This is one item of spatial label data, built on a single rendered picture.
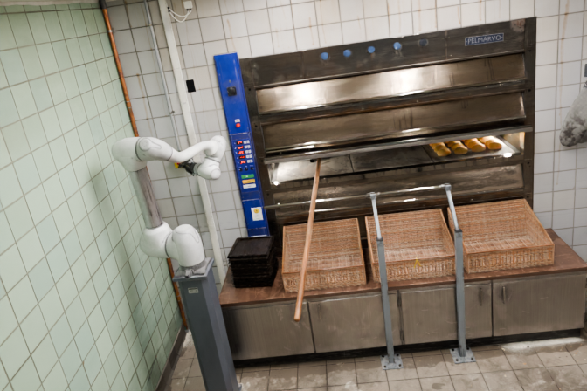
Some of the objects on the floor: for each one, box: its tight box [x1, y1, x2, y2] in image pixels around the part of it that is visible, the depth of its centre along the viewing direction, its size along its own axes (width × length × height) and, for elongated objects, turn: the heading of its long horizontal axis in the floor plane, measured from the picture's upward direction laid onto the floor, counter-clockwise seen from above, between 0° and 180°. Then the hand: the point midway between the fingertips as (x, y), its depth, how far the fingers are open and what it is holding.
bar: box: [264, 183, 476, 370], centre depth 329 cm, size 31×127×118 cm, turn 110°
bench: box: [219, 228, 587, 368], centre depth 357 cm, size 56×242×58 cm, turn 110°
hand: (183, 164), depth 343 cm, fingers closed
